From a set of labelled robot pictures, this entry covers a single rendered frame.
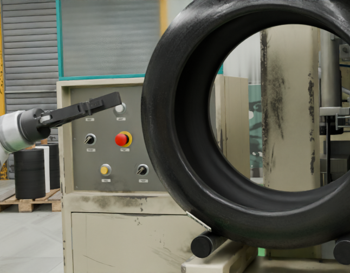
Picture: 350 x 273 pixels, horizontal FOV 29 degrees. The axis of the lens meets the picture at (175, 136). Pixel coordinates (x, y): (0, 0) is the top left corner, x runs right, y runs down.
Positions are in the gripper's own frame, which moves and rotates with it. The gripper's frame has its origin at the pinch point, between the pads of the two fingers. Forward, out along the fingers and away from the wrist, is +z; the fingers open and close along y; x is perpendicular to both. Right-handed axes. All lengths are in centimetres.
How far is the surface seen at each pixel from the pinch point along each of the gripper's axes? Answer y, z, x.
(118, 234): 57, -33, 35
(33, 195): 527, -340, 14
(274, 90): 26.0, 32.9, 7.1
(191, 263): -10.2, 12.9, 37.6
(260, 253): 373, -69, 106
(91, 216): 57, -40, 27
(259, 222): -11.6, 29.2, 32.7
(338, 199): -12, 45, 32
